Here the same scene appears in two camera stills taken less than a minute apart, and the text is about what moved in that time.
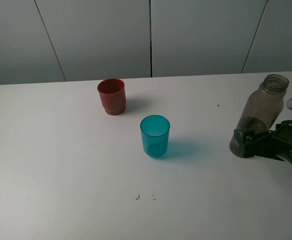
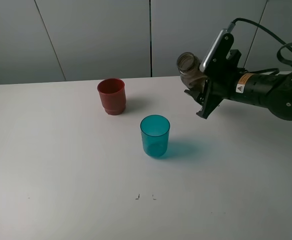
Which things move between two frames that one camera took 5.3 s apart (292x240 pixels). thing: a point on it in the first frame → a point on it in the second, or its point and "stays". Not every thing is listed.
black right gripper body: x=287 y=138 → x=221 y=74
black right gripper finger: x=261 y=144 → x=198 y=96
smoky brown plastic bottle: x=263 y=109 → x=191 y=75
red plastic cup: x=113 y=93 stays
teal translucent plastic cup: x=155 y=131 stays
